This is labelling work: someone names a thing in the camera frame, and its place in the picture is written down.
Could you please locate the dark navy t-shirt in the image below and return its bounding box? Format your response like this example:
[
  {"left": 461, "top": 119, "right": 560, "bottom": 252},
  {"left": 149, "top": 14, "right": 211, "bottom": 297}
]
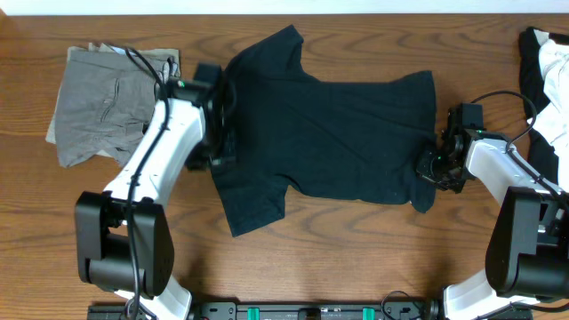
[{"left": 212, "top": 26, "right": 437, "bottom": 236}]

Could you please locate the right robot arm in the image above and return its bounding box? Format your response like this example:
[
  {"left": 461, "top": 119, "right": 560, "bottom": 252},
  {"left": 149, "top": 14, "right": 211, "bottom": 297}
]
[{"left": 416, "top": 129, "right": 568, "bottom": 319}]

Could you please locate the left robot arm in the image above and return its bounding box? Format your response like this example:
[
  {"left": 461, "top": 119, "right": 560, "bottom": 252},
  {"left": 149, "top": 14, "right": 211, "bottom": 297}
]
[{"left": 75, "top": 79, "right": 236, "bottom": 319}]

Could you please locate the black and white garment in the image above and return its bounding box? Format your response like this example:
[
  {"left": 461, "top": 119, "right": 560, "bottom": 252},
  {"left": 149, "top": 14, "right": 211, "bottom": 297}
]
[{"left": 518, "top": 27, "right": 568, "bottom": 190}]

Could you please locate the right black cable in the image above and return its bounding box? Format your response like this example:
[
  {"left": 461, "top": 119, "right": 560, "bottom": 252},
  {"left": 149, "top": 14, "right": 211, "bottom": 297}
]
[{"left": 470, "top": 90, "right": 569, "bottom": 210}]

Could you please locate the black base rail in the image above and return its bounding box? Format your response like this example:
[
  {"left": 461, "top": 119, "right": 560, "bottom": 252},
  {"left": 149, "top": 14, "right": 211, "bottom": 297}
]
[{"left": 86, "top": 300, "right": 533, "bottom": 320}]

